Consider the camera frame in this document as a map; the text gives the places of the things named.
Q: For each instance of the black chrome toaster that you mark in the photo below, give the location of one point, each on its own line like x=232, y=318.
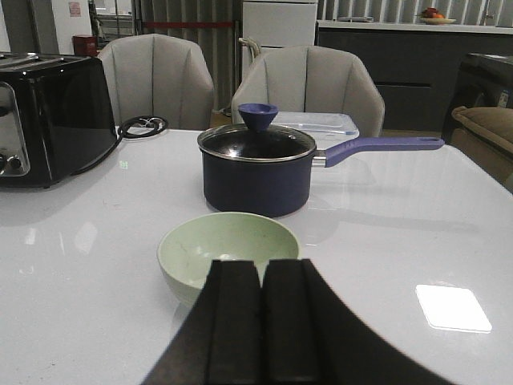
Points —
x=56, y=117

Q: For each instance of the red box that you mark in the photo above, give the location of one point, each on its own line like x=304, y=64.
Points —
x=85, y=45

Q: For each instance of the pink wall poster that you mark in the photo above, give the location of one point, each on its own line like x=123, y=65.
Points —
x=74, y=9

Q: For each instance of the clear plastic storage container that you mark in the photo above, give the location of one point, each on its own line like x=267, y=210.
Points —
x=332, y=123

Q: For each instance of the beige upholstered chair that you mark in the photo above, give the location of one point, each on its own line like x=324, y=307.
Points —
x=316, y=80
x=159, y=75

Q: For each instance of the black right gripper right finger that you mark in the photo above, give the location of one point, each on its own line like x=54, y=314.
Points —
x=312, y=337

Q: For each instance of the dark blue saucepan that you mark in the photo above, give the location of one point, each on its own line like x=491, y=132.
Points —
x=281, y=187

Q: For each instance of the cream plastic chair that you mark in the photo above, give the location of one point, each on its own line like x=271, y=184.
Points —
x=250, y=50

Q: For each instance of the fruit plate on counter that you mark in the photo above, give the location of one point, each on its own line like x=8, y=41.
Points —
x=432, y=16

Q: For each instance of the glass lid blue knob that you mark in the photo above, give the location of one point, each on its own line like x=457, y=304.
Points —
x=257, y=139

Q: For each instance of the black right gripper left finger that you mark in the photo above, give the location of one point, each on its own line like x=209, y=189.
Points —
x=219, y=342

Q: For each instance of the white cabinet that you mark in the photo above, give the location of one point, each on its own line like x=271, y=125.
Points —
x=277, y=24

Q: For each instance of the green bowl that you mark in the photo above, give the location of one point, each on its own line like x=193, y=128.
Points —
x=185, y=253

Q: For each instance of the tan cushion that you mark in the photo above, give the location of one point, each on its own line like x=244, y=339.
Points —
x=484, y=134

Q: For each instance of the dark grey counter unit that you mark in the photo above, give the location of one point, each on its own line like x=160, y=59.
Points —
x=414, y=66

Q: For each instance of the right beige upholstered chair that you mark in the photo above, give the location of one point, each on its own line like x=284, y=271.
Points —
x=316, y=80

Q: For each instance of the left beige upholstered chair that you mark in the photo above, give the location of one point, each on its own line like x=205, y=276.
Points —
x=159, y=75

